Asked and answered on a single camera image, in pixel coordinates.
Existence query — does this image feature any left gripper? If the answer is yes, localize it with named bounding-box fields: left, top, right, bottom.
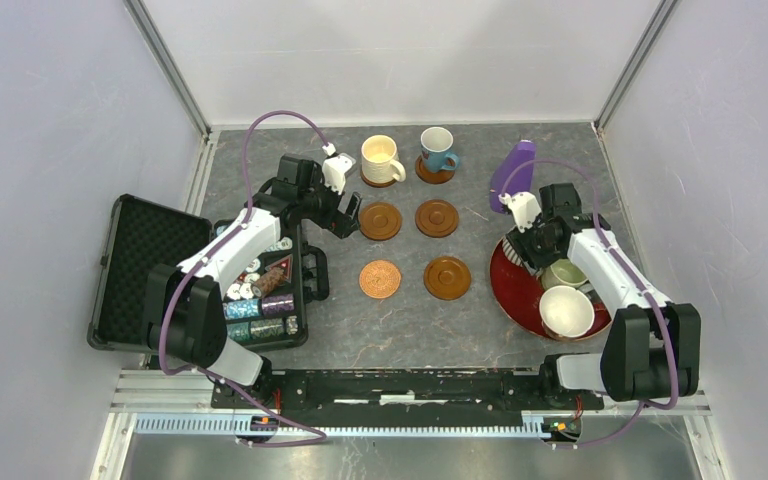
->
left=298, top=168, right=362, bottom=239

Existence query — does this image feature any pale green cup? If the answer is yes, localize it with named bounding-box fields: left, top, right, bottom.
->
left=539, top=259, right=588, bottom=290

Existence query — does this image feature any brown wooden coaster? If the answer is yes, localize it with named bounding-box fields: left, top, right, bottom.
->
left=415, top=199, right=459, bottom=238
left=360, top=172, right=398, bottom=188
left=423, top=256, right=472, bottom=301
left=359, top=202, right=402, bottom=241
left=415, top=156, right=455, bottom=185

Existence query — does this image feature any cream ribbed mug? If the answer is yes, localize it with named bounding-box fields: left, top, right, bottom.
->
left=361, top=134, right=407, bottom=183

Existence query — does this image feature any woven rattan coaster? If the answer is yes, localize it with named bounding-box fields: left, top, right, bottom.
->
left=358, top=260, right=402, bottom=299

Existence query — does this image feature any blue white cup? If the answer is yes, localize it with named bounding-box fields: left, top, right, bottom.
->
left=420, top=126, right=460, bottom=173

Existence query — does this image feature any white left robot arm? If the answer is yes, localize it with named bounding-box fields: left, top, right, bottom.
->
left=141, top=154, right=361, bottom=408

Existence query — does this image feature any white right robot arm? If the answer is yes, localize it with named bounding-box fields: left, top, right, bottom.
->
left=499, top=183, right=701, bottom=410

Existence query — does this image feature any red round tray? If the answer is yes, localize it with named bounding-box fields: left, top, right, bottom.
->
left=489, top=237, right=612, bottom=341

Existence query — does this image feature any all in triangle card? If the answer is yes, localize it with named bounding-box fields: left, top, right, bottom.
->
left=265, top=255, right=293, bottom=283

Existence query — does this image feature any purple plastic object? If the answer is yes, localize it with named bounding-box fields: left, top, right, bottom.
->
left=489, top=140, right=537, bottom=214

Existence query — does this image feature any brown poker chip stack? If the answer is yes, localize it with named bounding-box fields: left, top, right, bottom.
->
left=251, top=273, right=284, bottom=298

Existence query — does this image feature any black poker chip case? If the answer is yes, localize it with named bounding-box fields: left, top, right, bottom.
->
left=87, top=194, right=330, bottom=353

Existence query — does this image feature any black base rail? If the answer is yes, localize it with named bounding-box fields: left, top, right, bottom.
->
left=250, top=368, right=604, bottom=428

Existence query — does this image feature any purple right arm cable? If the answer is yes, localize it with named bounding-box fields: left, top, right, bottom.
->
left=500, top=158, right=681, bottom=452

